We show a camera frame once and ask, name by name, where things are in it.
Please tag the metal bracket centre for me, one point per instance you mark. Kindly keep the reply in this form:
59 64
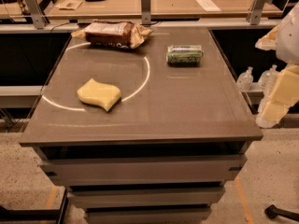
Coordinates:
145 12

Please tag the clear bottle left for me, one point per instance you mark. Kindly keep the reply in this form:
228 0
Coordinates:
245 79

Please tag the brown chip bag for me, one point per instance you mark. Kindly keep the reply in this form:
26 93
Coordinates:
123 35

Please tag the grey drawer cabinet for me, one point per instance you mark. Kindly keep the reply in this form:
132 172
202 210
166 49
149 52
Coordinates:
143 183

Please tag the yellow sponge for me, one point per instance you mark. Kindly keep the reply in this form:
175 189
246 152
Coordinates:
99 94

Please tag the white paper sheet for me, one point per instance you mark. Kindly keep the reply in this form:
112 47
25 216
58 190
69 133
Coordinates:
208 5

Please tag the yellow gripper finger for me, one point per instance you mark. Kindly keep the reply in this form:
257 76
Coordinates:
268 41
280 94

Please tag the metal bracket left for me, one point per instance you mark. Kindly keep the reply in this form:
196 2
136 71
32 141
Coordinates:
38 18

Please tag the black chair base leg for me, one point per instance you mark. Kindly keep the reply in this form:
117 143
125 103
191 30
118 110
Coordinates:
273 212

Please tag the small paper card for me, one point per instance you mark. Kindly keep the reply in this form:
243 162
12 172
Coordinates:
69 5

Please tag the clear bottle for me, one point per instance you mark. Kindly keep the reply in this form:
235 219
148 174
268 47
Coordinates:
245 79
266 75

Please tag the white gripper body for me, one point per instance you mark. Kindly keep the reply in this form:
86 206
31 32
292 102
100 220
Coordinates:
289 44

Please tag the metal bracket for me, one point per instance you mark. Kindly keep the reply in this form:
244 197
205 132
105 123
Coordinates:
38 18
255 12
145 12

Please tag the metal bracket right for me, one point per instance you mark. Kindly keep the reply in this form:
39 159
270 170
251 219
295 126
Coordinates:
255 12

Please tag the green soda can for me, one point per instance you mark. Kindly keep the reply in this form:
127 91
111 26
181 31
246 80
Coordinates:
190 54

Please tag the clear bottle right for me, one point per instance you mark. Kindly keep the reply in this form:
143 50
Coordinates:
266 75

